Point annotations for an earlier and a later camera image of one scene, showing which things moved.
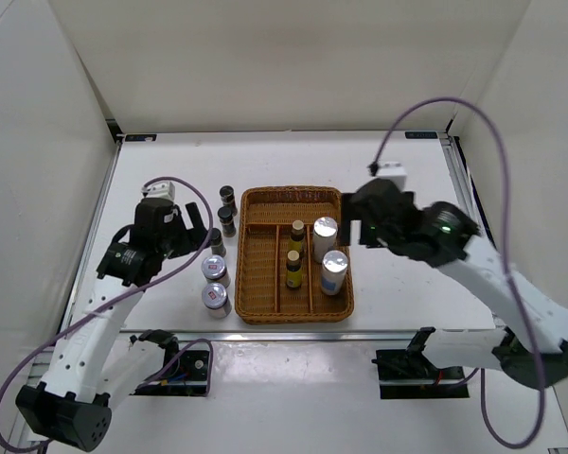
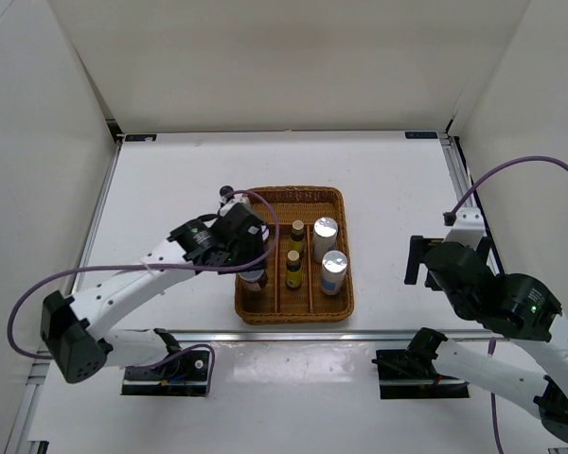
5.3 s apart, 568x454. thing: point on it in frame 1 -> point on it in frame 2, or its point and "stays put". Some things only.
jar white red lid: [215, 297] -> [254, 280]
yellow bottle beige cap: [293, 270] stays put
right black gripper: [348, 214] -> [417, 245]
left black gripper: [191, 240] -> [254, 249]
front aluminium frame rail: [318, 336] stays put
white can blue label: [334, 266] stays put
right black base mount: [405, 374] stays put
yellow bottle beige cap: [297, 236] stays put
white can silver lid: [324, 237] stays put
